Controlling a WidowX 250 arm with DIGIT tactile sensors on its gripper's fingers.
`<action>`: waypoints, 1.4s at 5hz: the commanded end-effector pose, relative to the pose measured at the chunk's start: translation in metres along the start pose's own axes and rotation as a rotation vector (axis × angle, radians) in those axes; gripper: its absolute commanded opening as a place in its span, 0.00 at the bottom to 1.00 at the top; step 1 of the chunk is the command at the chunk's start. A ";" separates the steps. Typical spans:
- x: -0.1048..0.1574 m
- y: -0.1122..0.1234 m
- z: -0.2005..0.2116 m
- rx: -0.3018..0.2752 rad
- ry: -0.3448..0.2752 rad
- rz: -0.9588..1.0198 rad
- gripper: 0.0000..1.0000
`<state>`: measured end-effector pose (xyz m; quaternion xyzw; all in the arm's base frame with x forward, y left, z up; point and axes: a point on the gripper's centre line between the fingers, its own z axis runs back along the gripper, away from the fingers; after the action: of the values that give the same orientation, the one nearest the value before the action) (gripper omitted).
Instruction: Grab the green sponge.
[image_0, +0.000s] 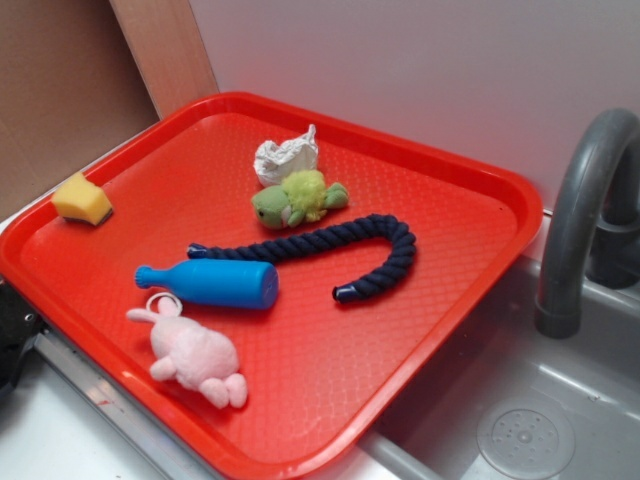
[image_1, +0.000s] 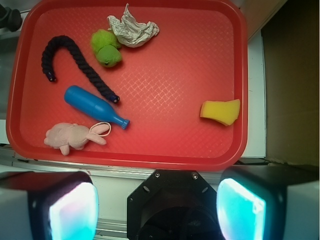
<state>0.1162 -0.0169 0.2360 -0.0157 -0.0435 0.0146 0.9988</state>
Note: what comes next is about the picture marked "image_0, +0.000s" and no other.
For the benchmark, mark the light wooden board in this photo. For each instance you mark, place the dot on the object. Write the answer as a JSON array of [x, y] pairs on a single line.
[[168, 50]]

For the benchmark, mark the green plush turtle toy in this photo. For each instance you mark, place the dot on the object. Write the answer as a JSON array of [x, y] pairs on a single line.
[[301, 197]]

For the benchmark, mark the grey toy faucet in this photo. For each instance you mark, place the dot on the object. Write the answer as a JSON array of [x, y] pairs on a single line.
[[594, 230]]

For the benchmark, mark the black object at left edge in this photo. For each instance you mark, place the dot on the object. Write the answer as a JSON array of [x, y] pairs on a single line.
[[20, 324]]

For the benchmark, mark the grey plastic sink basin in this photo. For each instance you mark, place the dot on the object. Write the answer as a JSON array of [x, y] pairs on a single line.
[[499, 400]]

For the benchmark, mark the red plastic tray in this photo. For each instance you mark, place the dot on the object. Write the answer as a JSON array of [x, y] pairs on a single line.
[[319, 373]]

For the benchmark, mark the crumpled white paper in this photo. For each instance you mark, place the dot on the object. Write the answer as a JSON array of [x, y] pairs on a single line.
[[274, 162]]

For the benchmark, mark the blue plastic toy bottle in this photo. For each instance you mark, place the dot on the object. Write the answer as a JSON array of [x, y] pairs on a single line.
[[225, 283]]

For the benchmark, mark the yellow sponge with dark base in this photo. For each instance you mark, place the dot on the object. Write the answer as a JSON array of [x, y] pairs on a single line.
[[80, 200]]

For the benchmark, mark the pink plush bunny toy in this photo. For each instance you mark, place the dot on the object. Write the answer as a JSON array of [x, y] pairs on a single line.
[[198, 358]]

